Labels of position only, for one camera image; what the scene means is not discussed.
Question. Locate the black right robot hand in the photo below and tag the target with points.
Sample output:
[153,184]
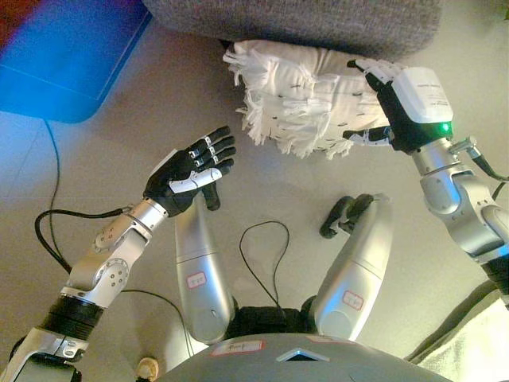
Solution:
[417,103]

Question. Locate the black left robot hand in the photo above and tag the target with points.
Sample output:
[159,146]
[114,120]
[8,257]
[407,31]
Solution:
[175,179]

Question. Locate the white fringed pillow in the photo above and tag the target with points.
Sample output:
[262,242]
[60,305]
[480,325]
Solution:
[310,99]

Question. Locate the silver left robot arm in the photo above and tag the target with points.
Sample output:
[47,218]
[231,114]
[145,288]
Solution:
[103,270]

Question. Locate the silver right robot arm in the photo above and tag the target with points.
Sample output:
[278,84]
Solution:
[457,199]

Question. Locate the black left robot foot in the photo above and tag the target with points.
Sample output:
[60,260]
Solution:
[212,197]

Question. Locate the black robot foot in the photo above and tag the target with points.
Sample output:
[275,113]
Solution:
[342,215]
[212,197]

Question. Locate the silver left robot leg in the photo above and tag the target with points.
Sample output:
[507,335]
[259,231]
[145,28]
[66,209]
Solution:
[199,278]

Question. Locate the silver robot leg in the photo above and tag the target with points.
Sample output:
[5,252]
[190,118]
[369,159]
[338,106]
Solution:
[354,278]
[199,278]

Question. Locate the black right robot foot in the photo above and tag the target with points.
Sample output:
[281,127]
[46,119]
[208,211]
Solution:
[342,215]

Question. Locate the grey fabric armchair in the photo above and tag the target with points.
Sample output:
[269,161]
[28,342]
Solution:
[302,24]

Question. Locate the black robot waist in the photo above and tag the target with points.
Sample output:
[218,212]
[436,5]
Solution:
[266,320]

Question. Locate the silver right robot leg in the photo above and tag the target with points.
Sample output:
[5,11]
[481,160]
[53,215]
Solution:
[354,278]

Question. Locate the beige shoe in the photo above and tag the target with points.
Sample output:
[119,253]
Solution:
[148,368]

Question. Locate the grey robot torso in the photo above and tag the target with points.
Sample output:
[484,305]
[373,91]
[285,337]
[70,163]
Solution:
[302,362]

